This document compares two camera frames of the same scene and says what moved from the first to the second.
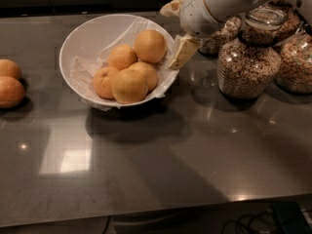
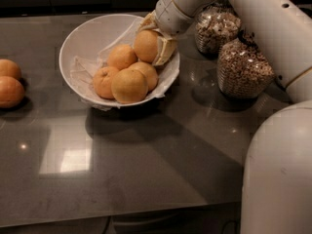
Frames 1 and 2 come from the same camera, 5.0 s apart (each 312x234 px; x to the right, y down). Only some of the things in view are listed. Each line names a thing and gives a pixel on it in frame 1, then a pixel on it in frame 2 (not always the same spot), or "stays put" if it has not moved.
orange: (122, 57) stays put
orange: (150, 46) stays put
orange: (102, 82) stays put
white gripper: (199, 13) → (168, 13)
